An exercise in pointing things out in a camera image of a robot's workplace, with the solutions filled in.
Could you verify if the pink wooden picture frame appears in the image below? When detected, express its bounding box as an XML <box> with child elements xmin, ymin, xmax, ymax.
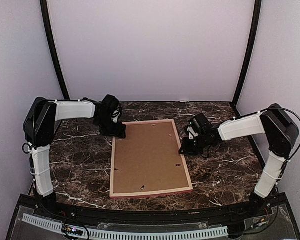
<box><xmin>109</xmin><ymin>118</ymin><xmax>194</xmax><ymax>200</ymax></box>

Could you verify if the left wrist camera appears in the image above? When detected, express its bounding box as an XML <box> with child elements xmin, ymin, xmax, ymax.
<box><xmin>102</xmin><ymin>94</ymin><xmax>123</xmax><ymax>123</ymax></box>

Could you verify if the left black enclosure post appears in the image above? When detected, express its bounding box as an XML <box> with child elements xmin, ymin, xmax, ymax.
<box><xmin>39</xmin><ymin>0</ymin><xmax>71</xmax><ymax>100</ymax></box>

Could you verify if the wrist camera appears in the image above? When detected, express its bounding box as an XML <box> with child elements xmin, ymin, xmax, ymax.
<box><xmin>102</xmin><ymin>94</ymin><xmax>123</xmax><ymax>123</ymax></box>
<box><xmin>186</xmin><ymin>113</ymin><xmax>213</xmax><ymax>140</ymax></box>

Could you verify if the right small circuit board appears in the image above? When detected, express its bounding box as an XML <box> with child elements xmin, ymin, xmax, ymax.
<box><xmin>250</xmin><ymin>218</ymin><xmax>268</xmax><ymax>230</ymax></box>

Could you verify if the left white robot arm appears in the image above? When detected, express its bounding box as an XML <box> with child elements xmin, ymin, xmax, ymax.
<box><xmin>23</xmin><ymin>94</ymin><xmax>126</xmax><ymax>218</ymax></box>

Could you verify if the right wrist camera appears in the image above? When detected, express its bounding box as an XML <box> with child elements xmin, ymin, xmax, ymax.
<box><xmin>186</xmin><ymin>113</ymin><xmax>213</xmax><ymax>140</ymax></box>

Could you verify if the white slotted cable duct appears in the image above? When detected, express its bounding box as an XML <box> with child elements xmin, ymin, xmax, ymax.
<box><xmin>21</xmin><ymin>213</ymin><xmax>229</xmax><ymax>240</ymax></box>

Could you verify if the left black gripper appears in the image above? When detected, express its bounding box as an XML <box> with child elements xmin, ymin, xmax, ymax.
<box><xmin>95</xmin><ymin>115</ymin><xmax>126</xmax><ymax>138</ymax></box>

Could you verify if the right black enclosure post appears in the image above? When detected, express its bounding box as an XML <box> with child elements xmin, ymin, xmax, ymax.
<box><xmin>231</xmin><ymin>0</ymin><xmax>262</xmax><ymax>109</ymax></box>

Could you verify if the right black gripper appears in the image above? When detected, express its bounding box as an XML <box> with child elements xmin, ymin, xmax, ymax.
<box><xmin>179</xmin><ymin>133</ymin><xmax>208</xmax><ymax>156</ymax></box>

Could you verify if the black front rail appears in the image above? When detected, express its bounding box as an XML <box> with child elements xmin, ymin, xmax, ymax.
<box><xmin>9</xmin><ymin>193</ymin><xmax>296</xmax><ymax>229</ymax></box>

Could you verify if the small circuit board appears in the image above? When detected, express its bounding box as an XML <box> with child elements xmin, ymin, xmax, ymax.
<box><xmin>250</xmin><ymin>218</ymin><xmax>268</xmax><ymax>230</ymax></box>
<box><xmin>61</xmin><ymin>224</ymin><xmax>84</xmax><ymax>236</ymax></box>

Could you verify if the black enclosure post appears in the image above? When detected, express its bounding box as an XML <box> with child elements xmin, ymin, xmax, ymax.
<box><xmin>39</xmin><ymin>0</ymin><xmax>71</xmax><ymax>100</ymax></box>
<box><xmin>231</xmin><ymin>0</ymin><xmax>262</xmax><ymax>109</ymax></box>

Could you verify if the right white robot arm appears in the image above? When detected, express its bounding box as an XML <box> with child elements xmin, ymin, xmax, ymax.
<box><xmin>179</xmin><ymin>103</ymin><xmax>300</xmax><ymax>217</ymax></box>

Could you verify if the brown cardboard backing board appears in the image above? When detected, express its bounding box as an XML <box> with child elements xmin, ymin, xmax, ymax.
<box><xmin>112</xmin><ymin>121</ymin><xmax>190</xmax><ymax>195</ymax></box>

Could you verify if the left small circuit board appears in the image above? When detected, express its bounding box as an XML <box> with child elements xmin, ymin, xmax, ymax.
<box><xmin>61</xmin><ymin>224</ymin><xmax>84</xmax><ymax>236</ymax></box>

